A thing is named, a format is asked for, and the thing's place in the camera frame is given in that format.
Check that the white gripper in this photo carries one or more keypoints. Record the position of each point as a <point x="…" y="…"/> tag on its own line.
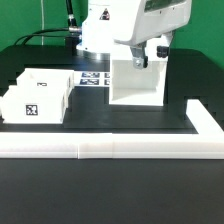
<point x="134" y="22"/>

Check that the white drawer cabinet frame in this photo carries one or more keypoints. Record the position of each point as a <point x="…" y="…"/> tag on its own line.
<point x="133" y="86"/>

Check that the white front drawer box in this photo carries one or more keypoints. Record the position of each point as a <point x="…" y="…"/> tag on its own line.
<point x="41" y="105"/>

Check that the white drawer box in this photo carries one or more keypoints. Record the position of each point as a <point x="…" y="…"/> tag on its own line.
<point x="41" y="105"/>
<point x="47" y="78"/>

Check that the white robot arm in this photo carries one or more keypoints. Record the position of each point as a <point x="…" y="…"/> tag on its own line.
<point x="97" y="29"/>

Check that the white rear drawer box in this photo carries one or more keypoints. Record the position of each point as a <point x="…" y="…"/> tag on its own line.
<point x="47" y="78"/>

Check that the white fiducial marker sheet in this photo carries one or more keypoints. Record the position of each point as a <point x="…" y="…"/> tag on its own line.
<point x="91" y="78"/>

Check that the white L-shaped fence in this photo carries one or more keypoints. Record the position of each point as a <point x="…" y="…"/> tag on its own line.
<point x="206" y="143"/>

